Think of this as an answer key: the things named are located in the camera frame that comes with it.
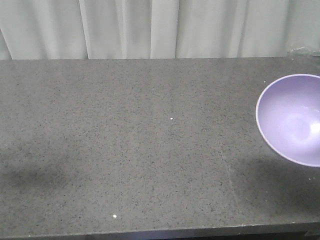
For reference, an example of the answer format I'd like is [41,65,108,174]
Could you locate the clear plastic wrap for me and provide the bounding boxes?
[287,46,320,58]

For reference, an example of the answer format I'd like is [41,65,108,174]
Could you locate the white curtain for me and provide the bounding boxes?
[0,0,320,60]

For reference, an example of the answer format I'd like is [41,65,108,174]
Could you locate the purple plastic bowl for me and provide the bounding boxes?
[255,74,320,167]

